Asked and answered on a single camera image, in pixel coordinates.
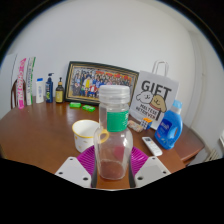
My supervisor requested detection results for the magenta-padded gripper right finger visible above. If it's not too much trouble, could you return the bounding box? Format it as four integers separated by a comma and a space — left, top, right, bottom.
129, 145, 172, 189

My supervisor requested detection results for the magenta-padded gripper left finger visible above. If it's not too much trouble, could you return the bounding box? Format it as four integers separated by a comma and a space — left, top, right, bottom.
54, 145, 98, 189

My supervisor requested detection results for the clear bottle with green label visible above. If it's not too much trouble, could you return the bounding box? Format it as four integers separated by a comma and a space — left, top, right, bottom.
93, 84, 134, 181

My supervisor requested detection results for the white remote control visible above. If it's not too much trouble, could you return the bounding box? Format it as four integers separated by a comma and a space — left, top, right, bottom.
141, 136, 164, 157

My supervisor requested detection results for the white mug with yellow rim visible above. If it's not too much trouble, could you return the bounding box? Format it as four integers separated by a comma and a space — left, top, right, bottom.
71, 119, 101, 154

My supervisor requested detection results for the blue detergent bottle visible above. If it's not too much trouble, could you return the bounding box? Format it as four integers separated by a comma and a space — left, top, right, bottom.
154, 99, 184, 150

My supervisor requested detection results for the small patterned snack packet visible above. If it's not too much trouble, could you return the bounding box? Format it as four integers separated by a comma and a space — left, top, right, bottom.
127, 119, 145, 133

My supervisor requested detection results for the colourful puzzle cube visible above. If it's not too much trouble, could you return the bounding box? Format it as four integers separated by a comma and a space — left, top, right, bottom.
139, 117, 153, 131

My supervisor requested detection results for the white radiator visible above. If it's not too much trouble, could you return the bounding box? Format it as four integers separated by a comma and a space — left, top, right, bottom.
206, 148, 223, 163

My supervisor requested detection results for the white paper gift bag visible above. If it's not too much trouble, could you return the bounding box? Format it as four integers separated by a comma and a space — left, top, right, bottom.
129, 59, 180, 131

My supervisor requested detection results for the amber bottle with black cap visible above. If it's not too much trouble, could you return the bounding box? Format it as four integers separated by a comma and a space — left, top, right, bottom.
55, 77, 65, 104

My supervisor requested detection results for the dark blue pump bottle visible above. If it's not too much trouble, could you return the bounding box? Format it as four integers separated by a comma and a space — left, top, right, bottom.
45, 72, 55, 104

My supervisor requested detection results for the white bottle with blue cap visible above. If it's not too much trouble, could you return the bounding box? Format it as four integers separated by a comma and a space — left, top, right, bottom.
35, 77, 45, 104

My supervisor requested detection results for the framed group photo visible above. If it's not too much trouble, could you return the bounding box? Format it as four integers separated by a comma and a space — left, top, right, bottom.
64, 60, 140, 106

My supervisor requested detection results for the green and white long box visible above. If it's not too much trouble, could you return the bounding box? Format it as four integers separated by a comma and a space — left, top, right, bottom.
25, 56, 37, 106

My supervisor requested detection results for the pink and white long box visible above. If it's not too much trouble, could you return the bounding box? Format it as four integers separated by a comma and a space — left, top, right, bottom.
16, 57, 28, 110

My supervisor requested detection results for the white flat panel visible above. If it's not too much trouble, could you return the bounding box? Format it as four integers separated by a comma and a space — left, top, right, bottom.
0, 53, 18, 116

